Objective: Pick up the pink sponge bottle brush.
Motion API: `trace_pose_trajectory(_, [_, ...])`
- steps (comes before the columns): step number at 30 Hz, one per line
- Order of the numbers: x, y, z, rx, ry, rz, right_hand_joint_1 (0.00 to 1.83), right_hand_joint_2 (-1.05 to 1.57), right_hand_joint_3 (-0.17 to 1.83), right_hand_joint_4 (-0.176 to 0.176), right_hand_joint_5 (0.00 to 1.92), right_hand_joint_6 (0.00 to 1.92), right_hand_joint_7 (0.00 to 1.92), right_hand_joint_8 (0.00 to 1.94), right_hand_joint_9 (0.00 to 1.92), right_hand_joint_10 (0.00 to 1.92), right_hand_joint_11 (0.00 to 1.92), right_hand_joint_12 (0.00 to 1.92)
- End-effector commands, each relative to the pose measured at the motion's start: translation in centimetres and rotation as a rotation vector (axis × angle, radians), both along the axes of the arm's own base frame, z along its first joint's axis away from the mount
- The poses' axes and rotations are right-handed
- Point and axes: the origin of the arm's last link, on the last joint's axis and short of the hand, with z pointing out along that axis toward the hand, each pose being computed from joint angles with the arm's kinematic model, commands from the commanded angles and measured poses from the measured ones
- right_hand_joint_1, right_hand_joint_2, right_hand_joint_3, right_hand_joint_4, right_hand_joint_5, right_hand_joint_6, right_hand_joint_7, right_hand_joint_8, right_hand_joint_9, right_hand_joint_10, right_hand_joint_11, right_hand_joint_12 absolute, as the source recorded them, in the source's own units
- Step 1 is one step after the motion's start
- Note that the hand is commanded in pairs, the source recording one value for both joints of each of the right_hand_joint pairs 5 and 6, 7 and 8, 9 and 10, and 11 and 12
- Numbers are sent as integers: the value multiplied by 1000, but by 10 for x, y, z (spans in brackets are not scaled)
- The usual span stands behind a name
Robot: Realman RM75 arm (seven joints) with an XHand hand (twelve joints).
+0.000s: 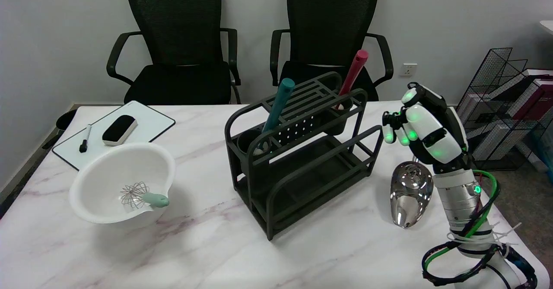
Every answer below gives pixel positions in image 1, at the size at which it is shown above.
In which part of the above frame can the black wire mesh rack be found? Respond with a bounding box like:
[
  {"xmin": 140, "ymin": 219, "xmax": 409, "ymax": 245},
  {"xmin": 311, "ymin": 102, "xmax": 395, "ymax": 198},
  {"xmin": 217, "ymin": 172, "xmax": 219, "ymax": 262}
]
[{"xmin": 456, "ymin": 48, "xmax": 553, "ymax": 171}]

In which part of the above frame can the white plastic mixing bowl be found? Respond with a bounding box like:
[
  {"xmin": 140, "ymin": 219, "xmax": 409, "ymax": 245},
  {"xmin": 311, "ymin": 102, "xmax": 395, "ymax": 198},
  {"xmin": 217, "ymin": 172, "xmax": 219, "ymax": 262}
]
[{"xmin": 69, "ymin": 142, "xmax": 177, "ymax": 229}]

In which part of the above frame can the maroon book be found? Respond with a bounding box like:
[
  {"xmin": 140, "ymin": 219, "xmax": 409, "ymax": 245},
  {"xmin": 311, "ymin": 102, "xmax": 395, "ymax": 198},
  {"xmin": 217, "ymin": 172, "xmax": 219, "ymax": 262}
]
[{"xmin": 512, "ymin": 78, "xmax": 553, "ymax": 122}]

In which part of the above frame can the green robot cable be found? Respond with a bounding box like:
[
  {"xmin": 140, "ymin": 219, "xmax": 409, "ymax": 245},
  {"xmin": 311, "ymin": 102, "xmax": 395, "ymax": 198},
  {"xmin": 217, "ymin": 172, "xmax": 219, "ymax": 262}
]
[{"xmin": 425, "ymin": 170, "xmax": 502, "ymax": 272}]

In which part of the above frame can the pink sponge bottle brush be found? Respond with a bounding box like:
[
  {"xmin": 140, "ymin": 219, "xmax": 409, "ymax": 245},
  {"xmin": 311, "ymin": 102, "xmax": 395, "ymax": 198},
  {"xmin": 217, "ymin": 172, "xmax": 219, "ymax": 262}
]
[{"xmin": 336, "ymin": 49, "xmax": 369, "ymax": 110}]

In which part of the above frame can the shiny metal scoop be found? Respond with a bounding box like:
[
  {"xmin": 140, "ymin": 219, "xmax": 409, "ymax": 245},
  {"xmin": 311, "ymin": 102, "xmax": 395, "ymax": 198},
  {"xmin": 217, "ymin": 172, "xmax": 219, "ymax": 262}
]
[{"xmin": 390, "ymin": 161, "xmax": 434, "ymax": 229}]

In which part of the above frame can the dark grey utensil cup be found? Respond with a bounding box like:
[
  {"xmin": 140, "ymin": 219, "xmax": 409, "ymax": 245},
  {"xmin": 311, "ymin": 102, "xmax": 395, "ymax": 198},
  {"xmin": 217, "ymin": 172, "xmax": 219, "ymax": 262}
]
[
  {"xmin": 237, "ymin": 128, "xmax": 273, "ymax": 174},
  {"xmin": 324, "ymin": 99, "xmax": 353, "ymax": 136}
]

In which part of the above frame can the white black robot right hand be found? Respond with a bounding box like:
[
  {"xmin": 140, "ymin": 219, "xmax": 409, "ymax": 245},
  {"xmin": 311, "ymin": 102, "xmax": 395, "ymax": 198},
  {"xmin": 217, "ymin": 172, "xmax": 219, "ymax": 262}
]
[{"xmin": 382, "ymin": 82, "xmax": 474, "ymax": 175}]

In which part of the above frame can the black mesh office chair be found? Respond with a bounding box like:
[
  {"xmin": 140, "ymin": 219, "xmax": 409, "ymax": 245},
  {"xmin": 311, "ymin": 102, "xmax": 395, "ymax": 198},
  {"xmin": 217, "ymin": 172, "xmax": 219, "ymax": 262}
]
[
  {"xmin": 270, "ymin": 0, "xmax": 394, "ymax": 102},
  {"xmin": 106, "ymin": 0, "xmax": 242, "ymax": 105}
]

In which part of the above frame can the black white board eraser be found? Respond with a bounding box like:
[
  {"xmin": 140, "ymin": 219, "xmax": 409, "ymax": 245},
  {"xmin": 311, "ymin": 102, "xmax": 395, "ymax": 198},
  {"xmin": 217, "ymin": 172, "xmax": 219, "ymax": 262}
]
[{"xmin": 102, "ymin": 115, "xmax": 138, "ymax": 146}]

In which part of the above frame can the wire whisk green handle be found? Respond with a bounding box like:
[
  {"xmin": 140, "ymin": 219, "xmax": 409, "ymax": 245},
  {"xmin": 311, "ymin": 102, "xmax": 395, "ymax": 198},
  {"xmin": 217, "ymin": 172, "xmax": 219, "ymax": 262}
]
[{"xmin": 120, "ymin": 182, "xmax": 170, "ymax": 210}]

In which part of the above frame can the small white whiteboard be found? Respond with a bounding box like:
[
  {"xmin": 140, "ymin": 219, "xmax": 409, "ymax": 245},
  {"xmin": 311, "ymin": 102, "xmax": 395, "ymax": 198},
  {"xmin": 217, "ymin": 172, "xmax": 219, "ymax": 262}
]
[{"xmin": 52, "ymin": 101, "xmax": 176, "ymax": 171}]

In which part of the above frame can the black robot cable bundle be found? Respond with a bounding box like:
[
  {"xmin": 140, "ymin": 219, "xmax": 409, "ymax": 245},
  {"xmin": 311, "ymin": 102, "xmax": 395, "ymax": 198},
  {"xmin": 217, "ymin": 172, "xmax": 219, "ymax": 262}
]
[{"xmin": 421, "ymin": 175, "xmax": 539, "ymax": 288}]

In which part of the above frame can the dark grey two-tier rack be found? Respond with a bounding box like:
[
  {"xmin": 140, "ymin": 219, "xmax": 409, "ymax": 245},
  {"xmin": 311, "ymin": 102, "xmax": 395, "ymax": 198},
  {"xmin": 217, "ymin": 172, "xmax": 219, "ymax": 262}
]
[{"xmin": 224, "ymin": 72, "xmax": 384, "ymax": 241}]

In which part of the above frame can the black round floor object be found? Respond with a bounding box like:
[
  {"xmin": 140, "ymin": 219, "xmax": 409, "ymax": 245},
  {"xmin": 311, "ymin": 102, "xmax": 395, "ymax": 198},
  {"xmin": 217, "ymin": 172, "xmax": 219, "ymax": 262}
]
[{"xmin": 55, "ymin": 109, "xmax": 77, "ymax": 130}]

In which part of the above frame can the teal sponge bottle brush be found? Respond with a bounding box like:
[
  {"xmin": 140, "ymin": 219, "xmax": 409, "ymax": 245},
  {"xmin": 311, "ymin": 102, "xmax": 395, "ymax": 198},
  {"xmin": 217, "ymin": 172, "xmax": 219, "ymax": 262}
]
[{"xmin": 254, "ymin": 78, "xmax": 296, "ymax": 156}]

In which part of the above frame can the black whiteboard marker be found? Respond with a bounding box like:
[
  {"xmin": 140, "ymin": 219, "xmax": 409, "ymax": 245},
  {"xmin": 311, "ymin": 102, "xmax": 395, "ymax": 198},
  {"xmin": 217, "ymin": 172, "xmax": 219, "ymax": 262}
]
[{"xmin": 79, "ymin": 124, "xmax": 92, "ymax": 153}]

